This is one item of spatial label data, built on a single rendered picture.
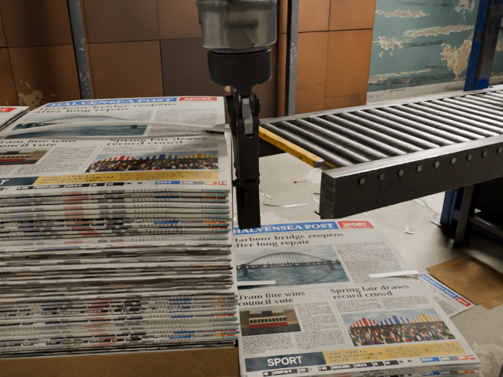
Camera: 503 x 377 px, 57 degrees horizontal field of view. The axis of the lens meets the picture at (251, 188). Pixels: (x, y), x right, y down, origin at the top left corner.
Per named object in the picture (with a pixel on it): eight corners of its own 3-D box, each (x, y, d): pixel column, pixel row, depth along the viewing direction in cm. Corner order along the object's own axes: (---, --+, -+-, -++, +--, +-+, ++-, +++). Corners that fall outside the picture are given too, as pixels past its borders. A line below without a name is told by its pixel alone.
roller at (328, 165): (353, 186, 123) (340, 182, 120) (266, 138, 161) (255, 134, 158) (361, 169, 122) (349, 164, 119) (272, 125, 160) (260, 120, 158)
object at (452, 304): (410, 336, 179) (410, 333, 178) (361, 295, 202) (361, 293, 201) (476, 307, 194) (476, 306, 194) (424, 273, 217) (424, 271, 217)
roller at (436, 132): (465, 158, 140) (468, 142, 138) (362, 121, 179) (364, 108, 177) (476, 155, 142) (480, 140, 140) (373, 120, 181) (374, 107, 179)
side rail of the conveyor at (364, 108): (242, 161, 159) (241, 126, 154) (235, 155, 163) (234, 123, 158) (503, 114, 215) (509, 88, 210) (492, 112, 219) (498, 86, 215)
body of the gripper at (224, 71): (206, 45, 58) (212, 117, 62) (208, 54, 51) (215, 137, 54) (265, 41, 59) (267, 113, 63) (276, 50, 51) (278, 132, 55)
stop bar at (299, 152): (314, 168, 118) (314, 161, 118) (239, 126, 154) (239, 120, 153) (324, 167, 120) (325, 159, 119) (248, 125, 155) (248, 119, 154)
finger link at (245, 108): (251, 81, 56) (257, 89, 51) (254, 123, 58) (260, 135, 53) (231, 83, 55) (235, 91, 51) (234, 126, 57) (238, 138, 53)
